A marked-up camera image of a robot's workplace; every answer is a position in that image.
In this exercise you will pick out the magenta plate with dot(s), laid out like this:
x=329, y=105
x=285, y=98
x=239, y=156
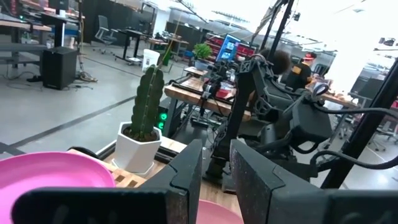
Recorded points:
x=46, y=171

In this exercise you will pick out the green cactus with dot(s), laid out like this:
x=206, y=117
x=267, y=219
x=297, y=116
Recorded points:
x=146, y=102

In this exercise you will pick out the black desk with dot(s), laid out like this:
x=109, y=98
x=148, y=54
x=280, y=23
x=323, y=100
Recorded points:
x=130, y=32

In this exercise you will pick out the white bucket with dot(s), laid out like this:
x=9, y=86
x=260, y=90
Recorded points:
x=150, y=60

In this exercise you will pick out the black computer with green lights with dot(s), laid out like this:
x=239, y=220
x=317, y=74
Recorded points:
x=162, y=121

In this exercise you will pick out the light pink plate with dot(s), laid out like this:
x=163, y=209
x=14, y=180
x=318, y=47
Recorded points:
x=217, y=214

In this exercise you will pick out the white faceted plant pot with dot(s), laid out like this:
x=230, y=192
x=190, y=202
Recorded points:
x=133, y=155

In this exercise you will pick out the black box cabinet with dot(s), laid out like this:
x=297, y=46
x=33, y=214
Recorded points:
x=59, y=68

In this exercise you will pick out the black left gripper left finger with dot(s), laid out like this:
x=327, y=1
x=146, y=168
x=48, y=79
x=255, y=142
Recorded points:
x=124, y=205

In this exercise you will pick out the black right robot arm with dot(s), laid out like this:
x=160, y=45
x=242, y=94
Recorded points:
x=245, y=102

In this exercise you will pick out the grey office chair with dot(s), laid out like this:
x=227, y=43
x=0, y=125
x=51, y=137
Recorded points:
x=104, y=31

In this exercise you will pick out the blue-lit monitor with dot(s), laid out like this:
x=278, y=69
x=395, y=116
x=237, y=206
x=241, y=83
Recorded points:
x=228, y=48

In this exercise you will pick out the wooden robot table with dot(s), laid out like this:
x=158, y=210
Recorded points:
x=189, y=93

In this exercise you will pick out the green potted plant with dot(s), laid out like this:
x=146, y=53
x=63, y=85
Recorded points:
x=202, y=53

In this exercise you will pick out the person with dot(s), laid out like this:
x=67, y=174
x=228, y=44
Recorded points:
x=300, y=74
x=281, y=62

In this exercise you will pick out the wooden workbench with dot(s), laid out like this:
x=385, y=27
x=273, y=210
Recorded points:
x=18, y=26

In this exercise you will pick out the black metal post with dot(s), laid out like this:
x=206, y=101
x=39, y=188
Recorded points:
x=276, y=28

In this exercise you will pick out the red storage bins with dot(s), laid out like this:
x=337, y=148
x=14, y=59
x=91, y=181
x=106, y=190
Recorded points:
x=248, y=49

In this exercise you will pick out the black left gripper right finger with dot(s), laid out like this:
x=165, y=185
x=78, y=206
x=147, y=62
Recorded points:
x=295, y=205

